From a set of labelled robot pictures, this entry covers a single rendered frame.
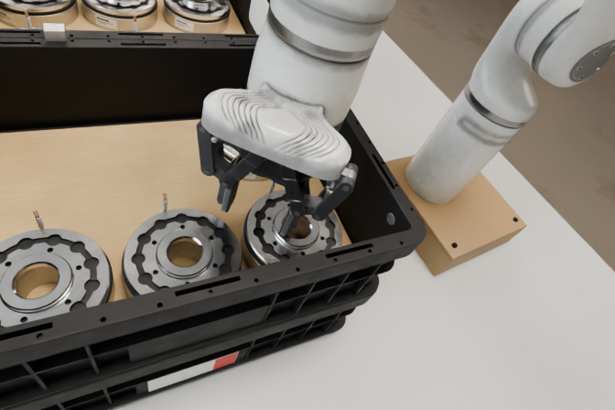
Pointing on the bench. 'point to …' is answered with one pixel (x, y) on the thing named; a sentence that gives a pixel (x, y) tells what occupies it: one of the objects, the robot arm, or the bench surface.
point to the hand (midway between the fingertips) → (259, 208)
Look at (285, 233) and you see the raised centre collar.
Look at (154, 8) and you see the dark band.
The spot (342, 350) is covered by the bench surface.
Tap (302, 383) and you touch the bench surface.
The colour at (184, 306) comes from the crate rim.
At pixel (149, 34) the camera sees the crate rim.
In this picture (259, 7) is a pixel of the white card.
